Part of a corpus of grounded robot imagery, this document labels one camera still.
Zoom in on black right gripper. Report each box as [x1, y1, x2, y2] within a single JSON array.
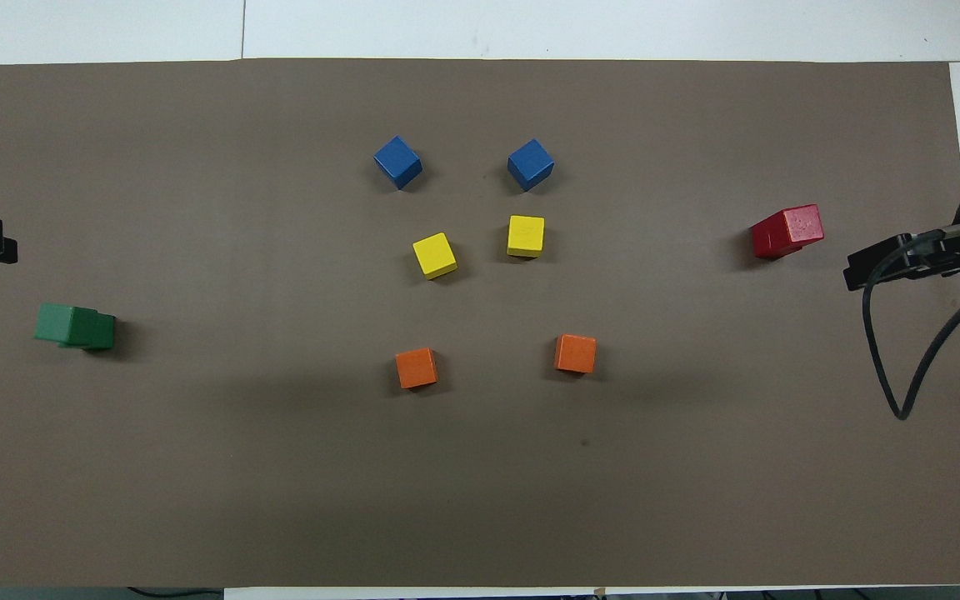
[[843, 232, 960, 293]]

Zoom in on red wooden block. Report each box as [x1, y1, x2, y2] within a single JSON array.
[[766, 203, 825, 251], [750, 218, 804, 260]]

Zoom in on green wooden block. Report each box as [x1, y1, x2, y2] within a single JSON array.
[[58, 310, 118, 352], [34, 302, 99, 348]]

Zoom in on orange wooden block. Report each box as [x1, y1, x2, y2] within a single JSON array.
[[395, 347, 438, 390], [554, 333, 598, 374]]

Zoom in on yellow wooden block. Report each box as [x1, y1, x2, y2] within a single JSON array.
[[507, 215, 546, 258], [412, 232, 458, 280]]

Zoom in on blue wooden block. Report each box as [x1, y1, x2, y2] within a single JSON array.
[[507, 138, 555, 193], [373, 136, 423, 191]]

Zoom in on brown paper mat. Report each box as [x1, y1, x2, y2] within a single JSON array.
[[0, 58, 960, 588]]

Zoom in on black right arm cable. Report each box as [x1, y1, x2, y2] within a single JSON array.
[[862, 215, 960, 421]]

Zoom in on black floor cable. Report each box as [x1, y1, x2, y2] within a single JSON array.
[[126, 587, 224, 600]]

